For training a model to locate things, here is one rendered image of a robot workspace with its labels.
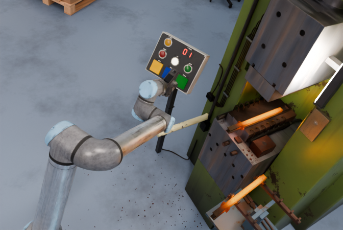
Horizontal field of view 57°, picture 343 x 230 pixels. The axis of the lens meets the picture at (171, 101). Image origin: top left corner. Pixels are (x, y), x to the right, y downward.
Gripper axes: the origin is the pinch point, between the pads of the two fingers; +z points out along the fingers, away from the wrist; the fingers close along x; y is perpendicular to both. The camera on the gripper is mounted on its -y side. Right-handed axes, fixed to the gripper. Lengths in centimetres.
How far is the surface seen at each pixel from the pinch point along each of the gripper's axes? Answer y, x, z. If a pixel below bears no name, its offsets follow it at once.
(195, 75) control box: -7.5, 6.1, 10.9
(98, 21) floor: 26, -186, 169
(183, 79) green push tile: -1.2, 0.8, 10.2
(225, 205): 33, 62, -31
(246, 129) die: 4, 50, 8
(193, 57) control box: -16.6, -0.4, 10.9
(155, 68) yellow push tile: 1.8, -19.6, 10.2
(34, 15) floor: 51, -244, 125
